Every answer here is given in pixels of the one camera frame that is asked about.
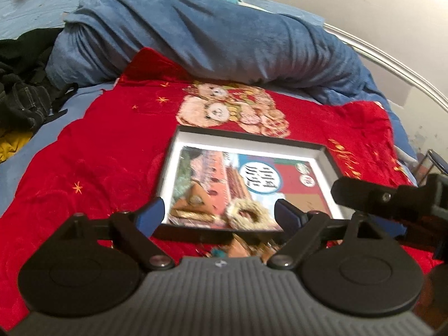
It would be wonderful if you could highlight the yellow cloth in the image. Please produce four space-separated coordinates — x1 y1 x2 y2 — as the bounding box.
0 128 34 163

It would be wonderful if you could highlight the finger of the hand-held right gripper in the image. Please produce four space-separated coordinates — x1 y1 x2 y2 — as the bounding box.
380 215 438 251
331 177 429 218

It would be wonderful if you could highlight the cream straw woven ring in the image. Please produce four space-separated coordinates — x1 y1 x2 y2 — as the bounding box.
226 199 271 231

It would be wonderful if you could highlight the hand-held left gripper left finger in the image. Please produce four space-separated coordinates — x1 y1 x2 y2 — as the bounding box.
66 197 176 271

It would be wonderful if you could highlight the dark clothing pile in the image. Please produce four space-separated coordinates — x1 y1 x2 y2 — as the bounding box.
0 28 79 137

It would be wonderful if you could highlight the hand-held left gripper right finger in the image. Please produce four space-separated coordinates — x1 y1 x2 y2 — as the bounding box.
267 199 380 269

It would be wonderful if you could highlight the white bed frame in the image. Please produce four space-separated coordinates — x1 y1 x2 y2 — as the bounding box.
322 21 448 113

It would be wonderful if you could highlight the red bear print blanket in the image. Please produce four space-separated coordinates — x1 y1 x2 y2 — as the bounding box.
0 47 435 330

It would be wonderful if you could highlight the metal leg stool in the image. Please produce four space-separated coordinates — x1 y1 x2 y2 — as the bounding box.
416 149 448 187

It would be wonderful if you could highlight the light blue bed sheet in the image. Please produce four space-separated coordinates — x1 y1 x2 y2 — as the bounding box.
0 0 419 218

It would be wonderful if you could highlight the printed picture card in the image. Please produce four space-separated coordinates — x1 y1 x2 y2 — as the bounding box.
167 146 328 232

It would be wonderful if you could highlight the grey shallow box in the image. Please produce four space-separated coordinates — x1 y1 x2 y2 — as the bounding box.
154 125 347 244

